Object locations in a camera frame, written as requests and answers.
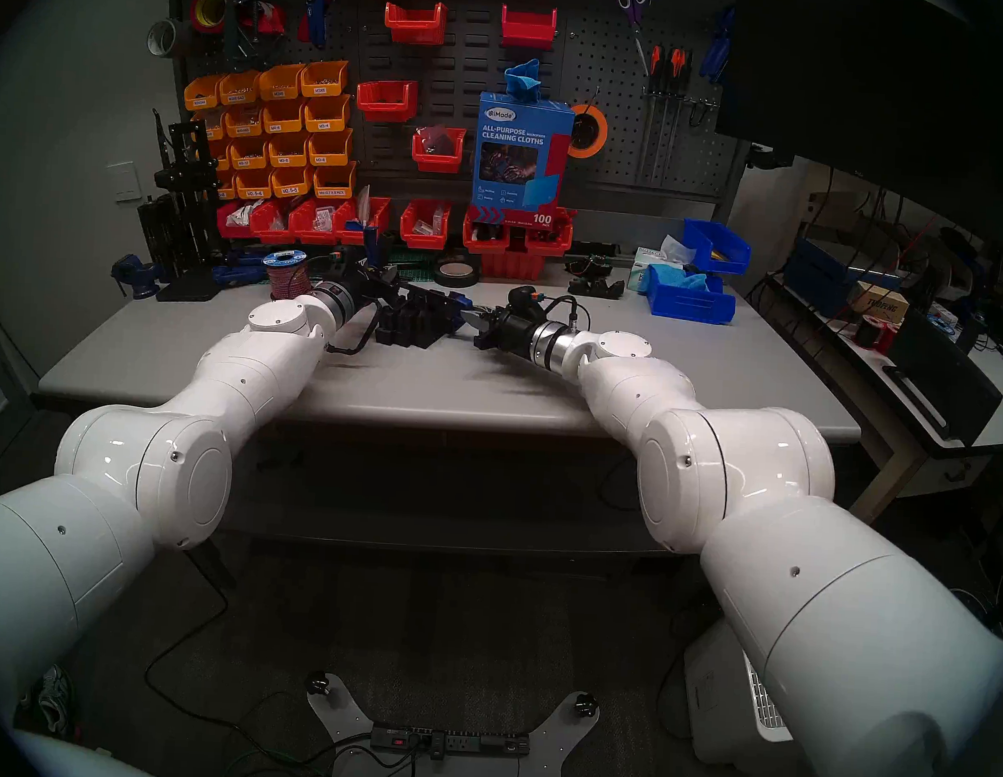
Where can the blue cleaning cloths box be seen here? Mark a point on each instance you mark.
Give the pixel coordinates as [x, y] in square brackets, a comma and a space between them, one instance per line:
[520, 190]

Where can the black monitor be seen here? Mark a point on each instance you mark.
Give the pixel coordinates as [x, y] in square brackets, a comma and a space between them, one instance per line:
[886, 85]

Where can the orange tape roll on pegboard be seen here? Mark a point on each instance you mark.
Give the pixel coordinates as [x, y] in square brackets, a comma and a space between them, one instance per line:
[588, 132]

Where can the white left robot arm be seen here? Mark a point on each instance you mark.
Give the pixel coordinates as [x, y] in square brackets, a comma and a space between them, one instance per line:
[243, 370]

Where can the blue bar clamp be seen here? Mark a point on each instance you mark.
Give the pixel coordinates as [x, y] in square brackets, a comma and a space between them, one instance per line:
[462, 310]

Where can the clear plastic parts bag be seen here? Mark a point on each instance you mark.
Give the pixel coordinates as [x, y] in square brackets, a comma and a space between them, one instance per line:
[241, 215]
[324, 219]
[432, 141]

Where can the orange black screwdriver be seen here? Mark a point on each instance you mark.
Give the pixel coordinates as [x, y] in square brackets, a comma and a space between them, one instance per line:
[653, 65]
[684, 71]
[673, 66]

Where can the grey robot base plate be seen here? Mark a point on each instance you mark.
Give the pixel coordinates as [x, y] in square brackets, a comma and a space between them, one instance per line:
[540, 767]

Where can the blue rag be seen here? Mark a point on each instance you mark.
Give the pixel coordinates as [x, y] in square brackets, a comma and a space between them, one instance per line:
[687, 280]

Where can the white tissue box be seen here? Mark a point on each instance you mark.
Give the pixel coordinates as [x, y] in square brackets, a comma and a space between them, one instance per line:
[642, 271]

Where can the grey sneaker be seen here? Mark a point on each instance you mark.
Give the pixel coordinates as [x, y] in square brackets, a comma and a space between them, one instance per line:
[56, 699]

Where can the dark green C-clamp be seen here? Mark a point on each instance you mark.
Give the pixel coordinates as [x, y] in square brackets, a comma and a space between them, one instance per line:
[245, 39]

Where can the red plastic storage bin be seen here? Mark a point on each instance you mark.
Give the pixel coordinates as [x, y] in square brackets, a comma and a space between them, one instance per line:
[267, 233]
[510, 267]
[415, 29]
[386, 105]
[485, 245]
[528, 31]
[437, 162]
[313, 235]
[424, 239]
[349, 236]
[549, 246]
[229, 228]

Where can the black 3D printed piece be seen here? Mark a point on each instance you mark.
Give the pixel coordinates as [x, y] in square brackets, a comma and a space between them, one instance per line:
[434, 325]
[410, 324]
[387, 327]

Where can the blue black quick clamp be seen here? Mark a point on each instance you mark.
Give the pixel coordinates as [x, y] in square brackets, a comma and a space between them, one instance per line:
[239, 273]

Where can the red tape roll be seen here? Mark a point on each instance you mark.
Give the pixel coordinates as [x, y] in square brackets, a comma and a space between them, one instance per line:
[196, 9]

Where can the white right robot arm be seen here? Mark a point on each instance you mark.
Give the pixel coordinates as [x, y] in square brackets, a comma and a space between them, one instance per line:
[732, 471]

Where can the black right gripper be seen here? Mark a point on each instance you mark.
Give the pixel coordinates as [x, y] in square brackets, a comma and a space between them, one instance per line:
[513, 332]

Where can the blue microfiber cloth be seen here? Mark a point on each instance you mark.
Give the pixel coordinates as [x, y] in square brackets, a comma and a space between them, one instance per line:
[523, 81]

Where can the small black plastic part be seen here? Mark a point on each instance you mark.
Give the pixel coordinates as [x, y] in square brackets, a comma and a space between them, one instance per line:
[603, 290]

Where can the orange plastic parts bin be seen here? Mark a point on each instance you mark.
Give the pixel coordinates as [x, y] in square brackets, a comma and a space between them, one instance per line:
[226, 191]
[333, 190]
[239, 96]
[287, 159]
[203, 100]
[280, 92]
[244, 129]
[323, 89]
[283, 126]
[326, 124]
[214, 125]
[220, 161]
[328, 159]
[248, 162]
[252, 192]
[290, 190]

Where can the black tape roll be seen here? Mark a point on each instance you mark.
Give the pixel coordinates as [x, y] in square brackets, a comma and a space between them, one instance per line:
[457, 281]

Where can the black laptop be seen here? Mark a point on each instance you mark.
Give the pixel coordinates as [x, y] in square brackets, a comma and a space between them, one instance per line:
[946, 377]

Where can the blue crate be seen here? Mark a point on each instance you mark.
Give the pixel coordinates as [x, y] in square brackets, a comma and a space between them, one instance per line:
[817, 274]

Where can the white light switch plate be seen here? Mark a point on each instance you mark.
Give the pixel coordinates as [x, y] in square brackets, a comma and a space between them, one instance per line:
[125, 181]

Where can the black power strip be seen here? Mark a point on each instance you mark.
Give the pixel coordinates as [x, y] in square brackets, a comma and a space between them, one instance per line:
[458, 741]

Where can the white air purifier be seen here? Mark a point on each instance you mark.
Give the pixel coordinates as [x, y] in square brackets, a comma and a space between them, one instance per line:
[719, 713]

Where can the black levelling knob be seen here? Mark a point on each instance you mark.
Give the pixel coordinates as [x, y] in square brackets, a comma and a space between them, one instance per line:
[316, 683]
[585, 703]

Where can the white side desk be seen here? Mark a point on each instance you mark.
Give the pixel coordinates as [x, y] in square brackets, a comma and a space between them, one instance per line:
[990, 417]

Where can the blue plastic storage bin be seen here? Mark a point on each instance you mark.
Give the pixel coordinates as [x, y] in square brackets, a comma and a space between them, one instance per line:
[690, 307]
[708, 245]

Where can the green cutting mat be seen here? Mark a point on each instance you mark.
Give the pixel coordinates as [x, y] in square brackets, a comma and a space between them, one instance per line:
[412, 260]

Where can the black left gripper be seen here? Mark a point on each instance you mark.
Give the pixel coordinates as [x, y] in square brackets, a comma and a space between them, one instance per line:
[375, 291]

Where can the blue bench vise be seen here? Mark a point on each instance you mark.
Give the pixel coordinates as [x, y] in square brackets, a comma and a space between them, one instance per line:
[137, 276]

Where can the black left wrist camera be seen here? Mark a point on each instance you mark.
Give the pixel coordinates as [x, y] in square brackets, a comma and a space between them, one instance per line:
[347, 271]

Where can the grey duct tape roll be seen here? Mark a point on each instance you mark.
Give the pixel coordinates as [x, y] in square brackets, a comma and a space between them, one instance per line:
[181, 36]

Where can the dark grey pegboard panel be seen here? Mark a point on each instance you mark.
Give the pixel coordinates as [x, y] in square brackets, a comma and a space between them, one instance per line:
[472, 72]

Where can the cardboard box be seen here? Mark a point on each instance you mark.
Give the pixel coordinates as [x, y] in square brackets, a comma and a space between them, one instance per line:
[879, 303]

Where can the black metal stand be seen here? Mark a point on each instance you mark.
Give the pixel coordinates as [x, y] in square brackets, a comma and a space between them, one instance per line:
[182, 176]

